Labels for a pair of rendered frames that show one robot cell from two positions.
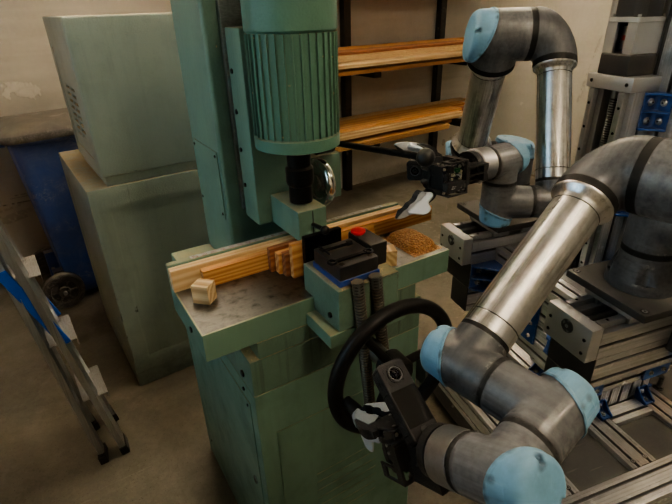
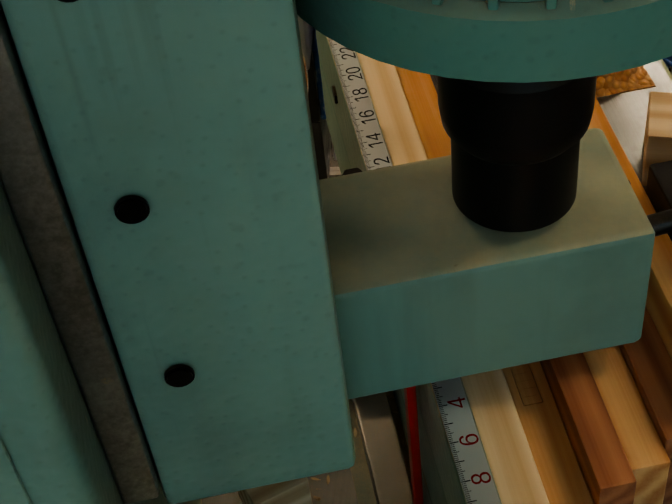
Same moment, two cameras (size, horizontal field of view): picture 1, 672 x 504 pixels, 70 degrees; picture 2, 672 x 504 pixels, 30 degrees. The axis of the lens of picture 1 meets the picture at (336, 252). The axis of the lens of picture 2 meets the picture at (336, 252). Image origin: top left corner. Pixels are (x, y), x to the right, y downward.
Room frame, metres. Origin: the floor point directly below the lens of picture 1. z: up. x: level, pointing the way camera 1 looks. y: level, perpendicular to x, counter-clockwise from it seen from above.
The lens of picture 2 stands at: (0.89, 0.44, 1.40)
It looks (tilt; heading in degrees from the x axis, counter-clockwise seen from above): 46 degrees down; 296
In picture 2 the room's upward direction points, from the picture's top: 7 degrees counter-clockwise
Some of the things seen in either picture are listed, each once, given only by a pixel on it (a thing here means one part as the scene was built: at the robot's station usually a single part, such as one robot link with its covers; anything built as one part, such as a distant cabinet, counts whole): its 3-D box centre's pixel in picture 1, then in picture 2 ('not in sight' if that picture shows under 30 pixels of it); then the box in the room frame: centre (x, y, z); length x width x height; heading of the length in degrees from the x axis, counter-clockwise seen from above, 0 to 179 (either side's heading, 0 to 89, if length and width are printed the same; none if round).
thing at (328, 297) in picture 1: (350, 286); not in sight; (0.83, -0.03, 0.92); 0.15 x 0.13 x 0.09; 121
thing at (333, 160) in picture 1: (320, 174); not in sight; (1.23, 0.04, 1.02); 0.09 x 0.07 x 0.12; 121
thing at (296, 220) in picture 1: (299, 217); (467, 272); (1.01, 0.08, 0.99); 0.14 x 0.07 x 0.09; 31
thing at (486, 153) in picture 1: (477, 166); not in sight; (1.01, -0.32, 1.10); 0.08 x 0.05 x 0.08; 31
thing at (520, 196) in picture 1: (504, 201); not in sight; (1.05, -0.40, 1.00); 0.11 x 0.08 x 0.11; 84
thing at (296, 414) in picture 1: (295, 399); not in sight; (1.09, 0.14, 0.36); 0.58 x 0.45 x 0.71; 31
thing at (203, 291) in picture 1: (204, 291); not in sight; (0.81, 0.26, 0.92); 0.04 x 0.03 x 0.04; 74
